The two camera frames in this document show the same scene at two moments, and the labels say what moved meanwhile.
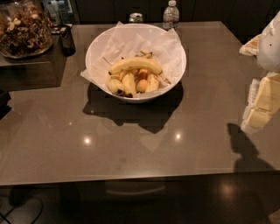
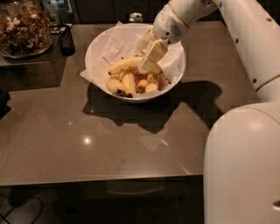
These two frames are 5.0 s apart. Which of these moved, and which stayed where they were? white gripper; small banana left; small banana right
Moved: white gripper
Stayed: small banana left; small banana right
